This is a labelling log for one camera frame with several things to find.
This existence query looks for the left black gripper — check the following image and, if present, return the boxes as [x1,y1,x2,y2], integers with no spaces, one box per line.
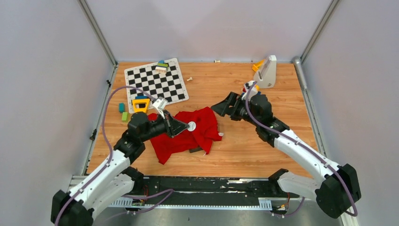
[140,110,189,142]

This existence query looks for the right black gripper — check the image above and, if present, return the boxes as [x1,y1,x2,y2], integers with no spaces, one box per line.
[211,92,260,127]

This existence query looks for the red garment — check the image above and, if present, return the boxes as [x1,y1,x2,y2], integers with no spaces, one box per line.
[150,107,223,164]

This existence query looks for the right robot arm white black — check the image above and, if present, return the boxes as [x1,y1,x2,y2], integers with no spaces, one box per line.
[211,92,361,218]

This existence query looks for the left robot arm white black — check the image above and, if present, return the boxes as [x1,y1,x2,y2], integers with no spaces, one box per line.
[50,110,190,226]

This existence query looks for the toy train car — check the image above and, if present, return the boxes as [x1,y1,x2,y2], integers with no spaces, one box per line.
[242,82,261,95]

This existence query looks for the black white chessboard mat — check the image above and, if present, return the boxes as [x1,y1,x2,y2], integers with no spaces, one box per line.
[124,58,189,104]

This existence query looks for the white wedge stand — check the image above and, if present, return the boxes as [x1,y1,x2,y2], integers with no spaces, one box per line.
[253,55,277,89]

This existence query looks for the yellow toy piece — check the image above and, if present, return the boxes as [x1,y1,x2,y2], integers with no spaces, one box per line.
[252,59,265,72]

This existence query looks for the green block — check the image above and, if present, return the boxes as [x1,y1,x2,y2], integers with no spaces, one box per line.
[121,112,129,122]

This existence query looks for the teal block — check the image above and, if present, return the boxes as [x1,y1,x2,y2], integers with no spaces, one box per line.
[119,103,125,113]

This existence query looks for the stacked toy blocks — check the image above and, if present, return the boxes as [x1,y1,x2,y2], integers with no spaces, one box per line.
[155,60,169,74]

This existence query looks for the black square frame under garment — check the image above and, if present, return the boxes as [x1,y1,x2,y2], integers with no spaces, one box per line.
[189,146,203,153]

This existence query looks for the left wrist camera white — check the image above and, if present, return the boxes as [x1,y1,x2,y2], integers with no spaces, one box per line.
[152,97,168,112]

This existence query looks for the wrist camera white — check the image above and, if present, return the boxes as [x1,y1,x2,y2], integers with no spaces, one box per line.
[243,80,259,94]
[152,97,168,112]

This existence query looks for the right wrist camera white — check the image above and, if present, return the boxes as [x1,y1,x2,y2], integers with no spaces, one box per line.
[243,80,259,94]

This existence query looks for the yellow triangular toy frame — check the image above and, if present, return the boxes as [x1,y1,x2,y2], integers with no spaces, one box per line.
[132,98,151,113]

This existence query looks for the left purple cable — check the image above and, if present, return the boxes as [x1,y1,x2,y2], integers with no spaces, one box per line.
[53,86,160,226]

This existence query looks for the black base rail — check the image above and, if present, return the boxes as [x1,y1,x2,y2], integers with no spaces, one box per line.
[127,176,299,207]

